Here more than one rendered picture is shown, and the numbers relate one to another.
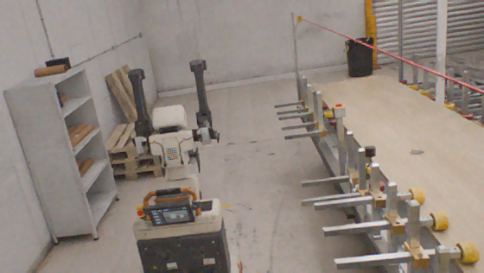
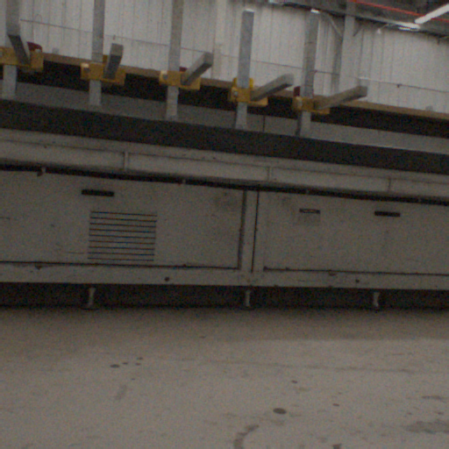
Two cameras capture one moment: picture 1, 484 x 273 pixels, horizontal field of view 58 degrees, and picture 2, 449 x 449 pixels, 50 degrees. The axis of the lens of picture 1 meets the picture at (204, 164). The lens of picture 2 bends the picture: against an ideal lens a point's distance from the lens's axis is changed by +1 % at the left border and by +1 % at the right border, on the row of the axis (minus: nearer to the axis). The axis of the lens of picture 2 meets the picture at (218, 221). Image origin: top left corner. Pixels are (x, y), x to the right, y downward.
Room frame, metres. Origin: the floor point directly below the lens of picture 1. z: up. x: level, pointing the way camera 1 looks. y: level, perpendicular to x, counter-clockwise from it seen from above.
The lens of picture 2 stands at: (4.43, 0.50, 0.46)
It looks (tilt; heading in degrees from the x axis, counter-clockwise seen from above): 3 degrees down; 245
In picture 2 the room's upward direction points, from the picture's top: 4 degrees clockwise
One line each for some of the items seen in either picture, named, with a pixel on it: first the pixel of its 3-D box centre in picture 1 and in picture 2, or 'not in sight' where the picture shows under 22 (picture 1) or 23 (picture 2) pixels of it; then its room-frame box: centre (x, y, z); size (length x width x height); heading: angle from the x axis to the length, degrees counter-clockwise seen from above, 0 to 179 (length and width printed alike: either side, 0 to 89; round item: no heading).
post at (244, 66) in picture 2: (315, 116); (242, 80); (3.68, -1.04, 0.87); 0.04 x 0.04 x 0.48; 83
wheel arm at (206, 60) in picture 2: (302, 115); (190, 75); (3.90, -0.98, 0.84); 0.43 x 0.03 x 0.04; 83
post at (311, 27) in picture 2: (321, 119); (307, 78); (3.43, -1.01, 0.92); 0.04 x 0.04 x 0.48; 83
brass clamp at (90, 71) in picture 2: not in sight; (103, 74); (4.15, -1.10, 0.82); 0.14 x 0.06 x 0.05; 173
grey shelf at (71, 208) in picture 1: (70, 153); not in sight; (4.24, 1.31, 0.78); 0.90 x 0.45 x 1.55; 173
